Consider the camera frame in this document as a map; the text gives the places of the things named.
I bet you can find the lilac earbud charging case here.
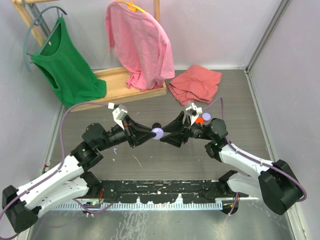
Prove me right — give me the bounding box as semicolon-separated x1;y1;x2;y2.
201;112;212;122

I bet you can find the black round charging case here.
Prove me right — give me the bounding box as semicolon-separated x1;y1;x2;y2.
152;122;162;129

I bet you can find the orange round charging case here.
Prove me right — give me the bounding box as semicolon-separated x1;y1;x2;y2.
195;117;205;124

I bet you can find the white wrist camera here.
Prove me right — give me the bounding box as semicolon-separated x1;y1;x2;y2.
185;101;203;125
112;104;128;130

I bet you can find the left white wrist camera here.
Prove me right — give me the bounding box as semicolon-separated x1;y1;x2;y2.
112;104;128;130

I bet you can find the white slotted cable duct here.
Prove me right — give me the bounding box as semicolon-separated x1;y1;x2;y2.
52;200;223;211

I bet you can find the aluminium corner post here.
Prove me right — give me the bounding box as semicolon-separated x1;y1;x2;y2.
245;0;291;73

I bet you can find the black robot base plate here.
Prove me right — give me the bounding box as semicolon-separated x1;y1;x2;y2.
80;180;236;204

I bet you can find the pink t-shirt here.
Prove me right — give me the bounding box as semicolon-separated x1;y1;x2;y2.
104;1;175;91

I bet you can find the green tank top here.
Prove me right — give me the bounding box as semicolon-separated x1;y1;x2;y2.
31;17;107;108

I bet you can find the grey-blue hanger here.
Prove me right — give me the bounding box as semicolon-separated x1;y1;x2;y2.
23;6;68;73

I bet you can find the yellow hanger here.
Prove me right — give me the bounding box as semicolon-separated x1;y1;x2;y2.
116;0;146;14

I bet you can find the lilac round charging case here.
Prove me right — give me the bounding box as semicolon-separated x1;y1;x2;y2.
151;127;164;140

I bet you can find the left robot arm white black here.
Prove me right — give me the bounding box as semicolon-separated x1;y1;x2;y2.
1;115;156;234

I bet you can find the wooden clothes rack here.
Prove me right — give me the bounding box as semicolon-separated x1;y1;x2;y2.
10;0;167;112

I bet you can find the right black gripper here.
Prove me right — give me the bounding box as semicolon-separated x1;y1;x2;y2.
160;111;214;148

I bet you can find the coral folded cloth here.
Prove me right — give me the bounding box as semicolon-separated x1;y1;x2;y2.
168;65;222;106

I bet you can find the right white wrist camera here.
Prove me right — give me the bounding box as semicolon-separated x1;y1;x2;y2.
185;101;203;125

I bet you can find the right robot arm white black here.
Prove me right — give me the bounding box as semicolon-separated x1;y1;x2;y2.
160;112;306;215

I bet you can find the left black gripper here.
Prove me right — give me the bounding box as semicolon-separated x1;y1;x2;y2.
96;115;156;152

